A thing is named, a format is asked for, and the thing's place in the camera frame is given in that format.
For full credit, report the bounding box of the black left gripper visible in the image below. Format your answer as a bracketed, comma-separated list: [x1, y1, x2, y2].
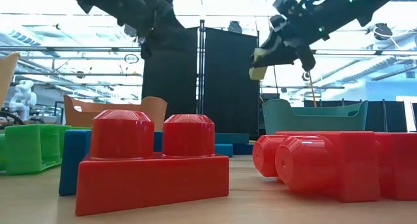
[135, 0, 185, 60]

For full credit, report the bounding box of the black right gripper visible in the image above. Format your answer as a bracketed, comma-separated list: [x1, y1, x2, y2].
[251, 0, 330, 72]

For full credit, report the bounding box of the pale yellow wooden block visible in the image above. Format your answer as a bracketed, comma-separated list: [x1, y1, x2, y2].
[248, 47, 272, 81]

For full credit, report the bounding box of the black folding partition screen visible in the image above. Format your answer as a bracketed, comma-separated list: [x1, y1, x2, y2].
[142, 26, 261, 139]

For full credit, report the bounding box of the teal plastic bin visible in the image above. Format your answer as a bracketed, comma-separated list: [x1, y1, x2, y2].
[262, 98, 369, 135]

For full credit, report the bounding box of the teal wooden block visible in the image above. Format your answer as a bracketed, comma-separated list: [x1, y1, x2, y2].
[214, 132, 250, 145]

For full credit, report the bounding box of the grey overhead pipe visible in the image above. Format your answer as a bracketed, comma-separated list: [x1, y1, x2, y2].
[0, 45, 144, 53]

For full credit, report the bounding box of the red two-stud plastic brick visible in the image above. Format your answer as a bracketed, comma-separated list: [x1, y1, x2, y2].
[374, 132, 417, 201]
[252, 131, 381, 203]
[75, 109, 230, 216]

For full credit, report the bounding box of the orange plastic bin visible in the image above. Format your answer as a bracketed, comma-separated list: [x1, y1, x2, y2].
[63, 94, 168, 132]

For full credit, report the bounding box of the white panel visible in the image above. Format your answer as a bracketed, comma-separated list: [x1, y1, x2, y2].
[403, 100, 417, 133]

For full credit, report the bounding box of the white robot figure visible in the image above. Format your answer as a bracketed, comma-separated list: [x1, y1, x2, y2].
[8, 79, 38, 121]

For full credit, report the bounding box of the yellow plastic bin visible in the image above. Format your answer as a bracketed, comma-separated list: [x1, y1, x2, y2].
[0, 52, 22, 108]

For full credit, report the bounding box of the blue wooden arch block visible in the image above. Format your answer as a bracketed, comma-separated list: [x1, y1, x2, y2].
[59, 129, 164, 197]

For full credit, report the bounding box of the green plastic brick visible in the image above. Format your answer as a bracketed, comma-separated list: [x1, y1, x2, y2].
[0, 124, 73, 176]

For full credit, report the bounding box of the yellow cable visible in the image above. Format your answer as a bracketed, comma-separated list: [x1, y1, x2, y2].
[306, 69, 318, 108]

